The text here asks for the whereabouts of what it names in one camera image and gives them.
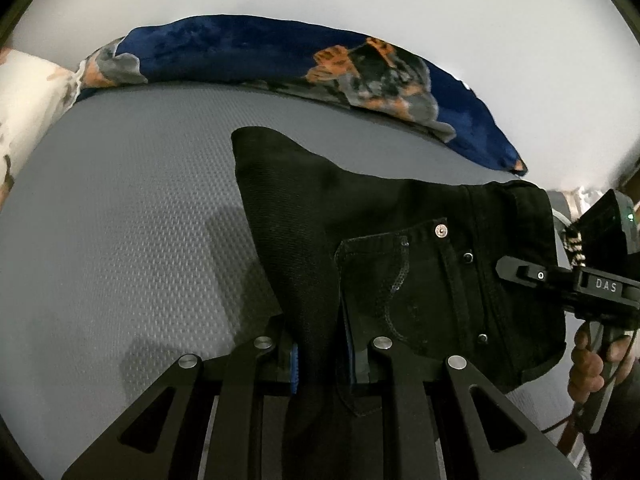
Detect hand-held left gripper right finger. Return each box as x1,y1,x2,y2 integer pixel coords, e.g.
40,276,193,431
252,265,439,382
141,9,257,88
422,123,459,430
344,319,584,480

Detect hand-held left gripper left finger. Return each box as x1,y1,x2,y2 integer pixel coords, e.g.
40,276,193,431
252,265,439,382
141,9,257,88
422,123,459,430
60,316,300,480

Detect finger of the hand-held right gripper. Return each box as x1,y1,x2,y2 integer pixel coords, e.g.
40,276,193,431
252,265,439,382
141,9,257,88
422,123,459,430
495,256,581,292

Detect black pants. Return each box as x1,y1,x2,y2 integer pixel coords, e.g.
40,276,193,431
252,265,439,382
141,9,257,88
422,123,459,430
231,126,569,480

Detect person's right hand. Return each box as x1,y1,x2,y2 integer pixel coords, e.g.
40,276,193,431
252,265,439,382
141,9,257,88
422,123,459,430
569,320,639,406

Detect black beige striped knitted cloth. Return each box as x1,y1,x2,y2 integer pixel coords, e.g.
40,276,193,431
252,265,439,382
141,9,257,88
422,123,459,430
564,225,587,267

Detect grey textured mattress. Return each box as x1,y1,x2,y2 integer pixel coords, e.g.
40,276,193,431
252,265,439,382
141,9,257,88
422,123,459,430
0,82,593,480

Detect blue floral blanket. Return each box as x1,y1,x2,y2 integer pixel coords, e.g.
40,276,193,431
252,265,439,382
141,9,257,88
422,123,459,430
75,15,530,177

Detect white floral pillow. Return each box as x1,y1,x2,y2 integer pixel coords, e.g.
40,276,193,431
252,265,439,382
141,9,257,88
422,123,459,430
0,47,85,211

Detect black cable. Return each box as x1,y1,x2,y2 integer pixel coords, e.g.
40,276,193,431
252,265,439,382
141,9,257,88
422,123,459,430
542,402,586,433

